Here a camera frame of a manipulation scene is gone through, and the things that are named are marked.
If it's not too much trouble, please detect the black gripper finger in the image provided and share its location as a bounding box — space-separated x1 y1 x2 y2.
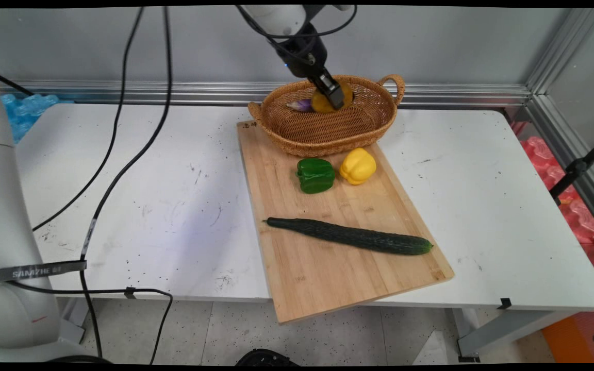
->
308 74 342 111
321 68 347 107

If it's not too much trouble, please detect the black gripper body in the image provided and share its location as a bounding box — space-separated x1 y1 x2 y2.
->
275 33 328 79

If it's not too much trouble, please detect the dark orange-yellow bell pepper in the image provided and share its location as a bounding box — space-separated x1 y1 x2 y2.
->
311 82 354 114

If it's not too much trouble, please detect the woven wicker basket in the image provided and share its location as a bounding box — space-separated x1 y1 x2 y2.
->
247 74 406 158

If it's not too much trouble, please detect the bright yellow bell pepper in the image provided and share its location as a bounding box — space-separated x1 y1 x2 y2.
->
339 148 377 186

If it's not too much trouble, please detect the green bell pepper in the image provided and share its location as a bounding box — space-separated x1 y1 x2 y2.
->
296 158 336 195

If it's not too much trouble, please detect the long dark green cucumber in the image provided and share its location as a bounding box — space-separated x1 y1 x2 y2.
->
263 217 434 256

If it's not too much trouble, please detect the bamboo cutting board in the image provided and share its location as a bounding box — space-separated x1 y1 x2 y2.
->
237 120 455 325

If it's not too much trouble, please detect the black tripod stand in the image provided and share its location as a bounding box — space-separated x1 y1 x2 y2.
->
549 131 594 206

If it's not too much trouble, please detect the red bubble foam sheet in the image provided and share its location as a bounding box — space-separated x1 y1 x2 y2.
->
518 135 594 246

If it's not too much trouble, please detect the black round object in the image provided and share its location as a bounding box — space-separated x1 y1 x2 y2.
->
235 348 301 367

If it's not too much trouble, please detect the blue bubble foam sheet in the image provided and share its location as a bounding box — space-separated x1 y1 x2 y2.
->
0 92 61 146

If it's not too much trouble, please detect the grey table leg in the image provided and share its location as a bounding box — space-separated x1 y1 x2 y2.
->
456 308 582 363

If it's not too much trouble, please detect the orange floor mat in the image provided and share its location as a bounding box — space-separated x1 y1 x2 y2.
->
541 308 594 364

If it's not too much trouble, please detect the horizontal aluminium frame rail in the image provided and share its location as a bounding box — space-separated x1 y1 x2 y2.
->
0 79 533 110

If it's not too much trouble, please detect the thick black cable white label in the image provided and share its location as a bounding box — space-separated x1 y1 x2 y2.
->
78 6 174 360

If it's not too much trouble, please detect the aluminium corner frame post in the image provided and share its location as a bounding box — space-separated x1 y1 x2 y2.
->
525 8 594 244

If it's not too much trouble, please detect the black looping cable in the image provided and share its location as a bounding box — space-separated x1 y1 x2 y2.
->
0 260 174 365

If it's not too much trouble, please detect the grey Samzhe velcro strap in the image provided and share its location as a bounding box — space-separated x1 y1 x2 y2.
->
0 260 88 283

